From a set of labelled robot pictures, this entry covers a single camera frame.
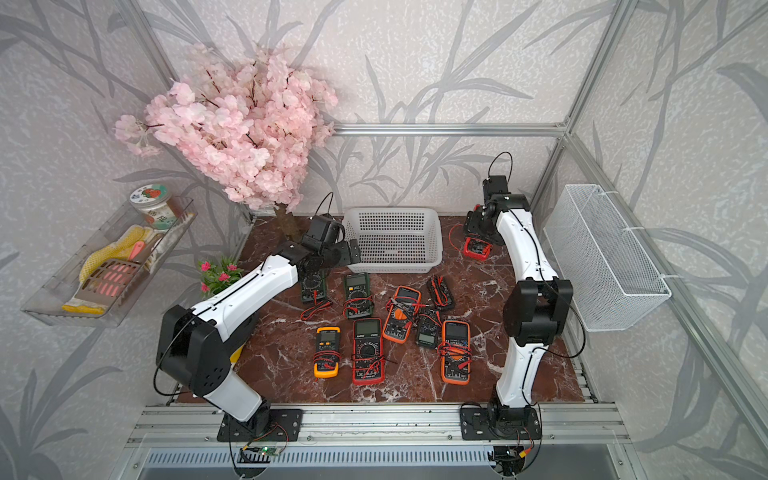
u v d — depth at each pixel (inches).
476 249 33.5
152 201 27.3
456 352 32.4
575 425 29.8
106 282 23.7
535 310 19.8
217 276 34.2
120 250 26.4
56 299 22.4
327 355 31.9
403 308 35.0
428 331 34.1
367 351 32.6
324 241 26.2
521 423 26.7
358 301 36.8
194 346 17.1
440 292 37.2
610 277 23.5
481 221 31.9
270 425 28.0
